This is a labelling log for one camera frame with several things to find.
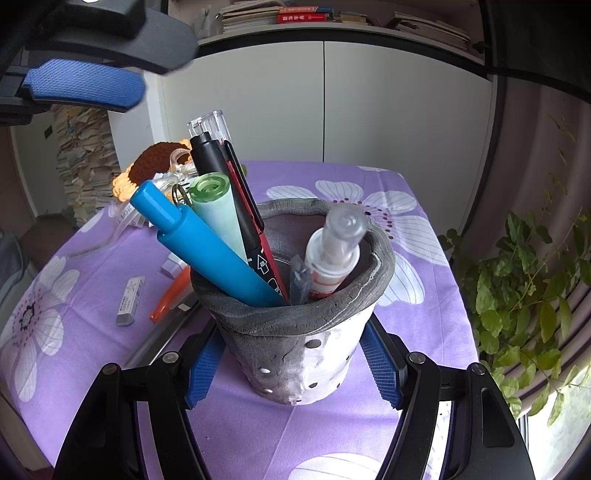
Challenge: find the stack of red books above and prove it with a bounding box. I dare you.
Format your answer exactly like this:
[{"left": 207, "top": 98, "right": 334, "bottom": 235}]
[{"left": 277, "top": 6, "right": 334, "bottom": 25}]

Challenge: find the blue pen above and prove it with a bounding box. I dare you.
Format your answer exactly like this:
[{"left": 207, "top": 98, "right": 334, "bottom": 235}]
[{"left": 129, "top": 180, "right": 290, "bottom": 308}]

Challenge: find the tall stack of books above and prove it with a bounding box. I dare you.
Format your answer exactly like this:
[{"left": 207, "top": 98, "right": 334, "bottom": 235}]
[{"left": 219, "top": 0, "right": 283, "bottom": 34}]

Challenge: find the pile of stacked papers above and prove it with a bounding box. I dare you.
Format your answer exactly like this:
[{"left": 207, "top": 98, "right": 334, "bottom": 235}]
[{"left": 50, "top": 106, "right": 123, "bottom": 228}]

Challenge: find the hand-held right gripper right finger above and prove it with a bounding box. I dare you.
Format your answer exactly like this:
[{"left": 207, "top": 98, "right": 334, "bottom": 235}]
[{"left": 359, "top": 322, "right": 536, "bottom": 480}]

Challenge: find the green potted plant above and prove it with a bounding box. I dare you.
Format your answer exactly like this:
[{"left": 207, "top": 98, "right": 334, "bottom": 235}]
[{"left": 438, "top": 115, "right": 591, "bottom": 428}]

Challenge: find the orange marker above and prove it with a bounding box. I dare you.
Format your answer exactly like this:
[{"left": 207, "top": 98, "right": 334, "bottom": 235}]
[{"left": 148, "top": 276, "right": 193, "bottom": 324}]

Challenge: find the crochet sunflower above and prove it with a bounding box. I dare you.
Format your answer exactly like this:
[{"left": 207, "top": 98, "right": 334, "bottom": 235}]
[{"left": 112, "top": 142, "right": 195, "bottom": 205}]

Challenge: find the wide stack of magazines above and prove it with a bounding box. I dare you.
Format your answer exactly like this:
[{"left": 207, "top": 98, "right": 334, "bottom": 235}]
[{"left": 392, "top": 11, "right": 472, "bottom": 52}]

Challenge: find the gray sofa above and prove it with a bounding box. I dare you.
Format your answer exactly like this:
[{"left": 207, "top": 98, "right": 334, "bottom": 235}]
[{"left": 0, "top": 230, "right": 38, "bottom": 303}]

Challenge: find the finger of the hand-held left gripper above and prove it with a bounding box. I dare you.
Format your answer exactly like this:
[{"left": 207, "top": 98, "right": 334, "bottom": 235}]
[
  {"left": 0, "top": 58, "right": 147, "bottom": 126},
  {"left": 25, "top": 0, "right": 200, "bottom": 75}
]

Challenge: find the small stack of books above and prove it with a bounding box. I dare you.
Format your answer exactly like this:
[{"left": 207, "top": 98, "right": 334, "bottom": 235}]
[{"left": 339, "top": 9, "right": 371, "bottom": 27}]

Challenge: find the white bookcase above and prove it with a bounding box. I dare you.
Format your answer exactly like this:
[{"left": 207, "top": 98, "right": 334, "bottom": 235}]
[{"left": 106, "top": 0, "right": 505, "bottom": 185}]

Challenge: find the gray pink curtain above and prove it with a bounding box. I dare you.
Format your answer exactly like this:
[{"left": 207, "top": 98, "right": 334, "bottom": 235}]
[{"left": 480, "top": 76, "right": 591, "bottom": 418}]

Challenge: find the gray dotted pen holder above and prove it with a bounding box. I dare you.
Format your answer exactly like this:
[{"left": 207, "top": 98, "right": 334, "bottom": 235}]
[{"left": 190, "top": 198, "right": 397, "bottom": 407}]

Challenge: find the purple floral tablecloth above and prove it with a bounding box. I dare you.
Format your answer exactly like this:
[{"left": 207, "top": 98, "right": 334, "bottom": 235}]
[{"left": 0, "top": 159, "right": 479, "bottom": 480}]

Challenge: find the black and red pen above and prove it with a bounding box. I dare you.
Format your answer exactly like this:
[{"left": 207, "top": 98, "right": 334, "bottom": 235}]
[{"left": 188, "top": 131, "right": 293, "bottom": 304}]

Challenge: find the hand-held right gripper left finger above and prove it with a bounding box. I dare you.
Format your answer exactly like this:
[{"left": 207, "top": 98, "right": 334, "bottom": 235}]
[{"left": 53, "top": 323, "right": 225, "bottom": 480}]

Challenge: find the white pen with clear cap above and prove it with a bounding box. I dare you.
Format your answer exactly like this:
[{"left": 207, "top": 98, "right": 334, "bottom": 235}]
[{"left": 305, "top": 204, "right": 370, "bottom": 299}]

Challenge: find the green capped pen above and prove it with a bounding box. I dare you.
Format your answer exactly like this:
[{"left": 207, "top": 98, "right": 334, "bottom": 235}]
[{"left": 189, "top": 172, "right": 249, "bottom": 262}]

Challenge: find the white eraser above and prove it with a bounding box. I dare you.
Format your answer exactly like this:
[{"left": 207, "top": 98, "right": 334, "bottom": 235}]
[{"left": 115, "top": 275, "right": 147, "bottom": 328}]

